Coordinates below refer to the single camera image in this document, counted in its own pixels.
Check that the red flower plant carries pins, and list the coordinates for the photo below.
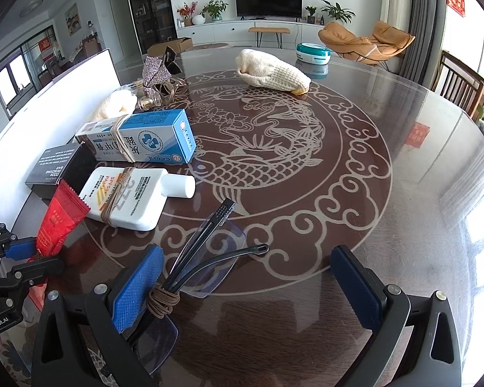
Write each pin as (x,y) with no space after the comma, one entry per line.
(185,10)

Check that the teal wet wipes tub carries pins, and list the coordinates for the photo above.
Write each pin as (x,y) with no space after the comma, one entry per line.
(312,50)

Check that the white round vase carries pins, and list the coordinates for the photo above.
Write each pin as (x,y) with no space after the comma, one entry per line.
(198,19)

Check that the orange lounge chair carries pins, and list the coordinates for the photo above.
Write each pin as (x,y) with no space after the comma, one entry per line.
(347,38)

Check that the small potted plant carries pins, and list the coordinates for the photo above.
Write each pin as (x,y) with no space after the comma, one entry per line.
(310,12)

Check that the white door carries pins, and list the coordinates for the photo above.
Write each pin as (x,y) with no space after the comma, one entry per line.
(116,16)

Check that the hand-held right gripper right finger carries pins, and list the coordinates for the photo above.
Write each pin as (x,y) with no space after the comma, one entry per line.
(359,290)

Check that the red window poster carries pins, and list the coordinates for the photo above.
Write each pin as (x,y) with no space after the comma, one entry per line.
(46,48)

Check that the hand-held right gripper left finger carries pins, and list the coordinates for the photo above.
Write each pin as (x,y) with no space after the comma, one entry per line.
(139,286)

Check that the white television cabinet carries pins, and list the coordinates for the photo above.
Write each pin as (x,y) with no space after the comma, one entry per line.
(226,30)

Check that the brown cardboard box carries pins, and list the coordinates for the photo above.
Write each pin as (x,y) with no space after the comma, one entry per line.
(171,45)

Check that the white sunscreen bottle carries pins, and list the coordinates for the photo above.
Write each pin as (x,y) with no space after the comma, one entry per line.
(137,201)

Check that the red snack packet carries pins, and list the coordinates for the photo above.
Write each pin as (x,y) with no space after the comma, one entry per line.
(58,217)

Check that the cream knitted glove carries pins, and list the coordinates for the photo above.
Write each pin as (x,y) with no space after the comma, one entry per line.
(113,107)
(270,72)

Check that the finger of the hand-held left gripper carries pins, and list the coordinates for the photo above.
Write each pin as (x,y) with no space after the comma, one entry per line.
(36,269)
(20,248)

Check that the framed wall painting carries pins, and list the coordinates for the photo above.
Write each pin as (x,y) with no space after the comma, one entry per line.
(72,18)

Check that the wooden bench black legs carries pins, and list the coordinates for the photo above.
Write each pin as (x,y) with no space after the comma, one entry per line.
(268,30)

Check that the clear eyeglasses black temples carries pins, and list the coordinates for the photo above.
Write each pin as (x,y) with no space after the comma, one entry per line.
(224,209)

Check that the rhinestone bow hair clip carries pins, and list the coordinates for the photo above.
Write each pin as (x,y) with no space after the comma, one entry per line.
(155,72)

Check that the black cardboard box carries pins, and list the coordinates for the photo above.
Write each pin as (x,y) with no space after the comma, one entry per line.
(52,165)

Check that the black television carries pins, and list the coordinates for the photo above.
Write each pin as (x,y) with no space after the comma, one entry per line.
(268,2)

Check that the green potted plant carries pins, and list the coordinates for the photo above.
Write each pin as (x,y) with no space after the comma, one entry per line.
(214,8)

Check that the large leafy potted plant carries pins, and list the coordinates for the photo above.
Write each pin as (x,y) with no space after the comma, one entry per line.
(338,10)

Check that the grey curtain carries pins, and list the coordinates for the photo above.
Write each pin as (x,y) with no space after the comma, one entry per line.
(421,16)

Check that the blue white medicine box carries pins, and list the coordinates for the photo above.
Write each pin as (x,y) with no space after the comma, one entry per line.
(153,137)

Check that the silver perfume bottle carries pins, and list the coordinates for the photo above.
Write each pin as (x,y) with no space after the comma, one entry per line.
(147,103)

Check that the dark glass display cabinet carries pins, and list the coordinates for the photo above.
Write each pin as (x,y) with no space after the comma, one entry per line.
(149,4)

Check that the round ceiling lamp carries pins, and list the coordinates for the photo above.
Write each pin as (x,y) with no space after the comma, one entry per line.
(32,9)

